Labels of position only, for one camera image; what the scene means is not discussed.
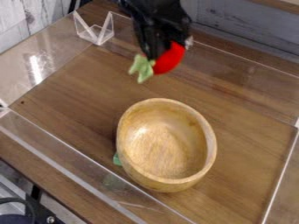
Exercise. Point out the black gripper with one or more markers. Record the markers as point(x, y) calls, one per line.
point(160, 22)

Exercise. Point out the red plush strawberry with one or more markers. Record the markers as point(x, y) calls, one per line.
point(150, 67)

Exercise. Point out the green object behind bowl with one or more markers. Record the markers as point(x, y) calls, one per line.
point(116, 160)

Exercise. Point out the wooden bowl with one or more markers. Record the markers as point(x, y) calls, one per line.
point(166, 145)

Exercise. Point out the black clamp with screw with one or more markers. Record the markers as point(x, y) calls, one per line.
point(40, 212)

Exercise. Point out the clear acrylic corner bracket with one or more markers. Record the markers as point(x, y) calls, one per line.
point(95, 34)

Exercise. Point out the clear acrylic barrier wall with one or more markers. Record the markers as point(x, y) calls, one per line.
point(71, 91)

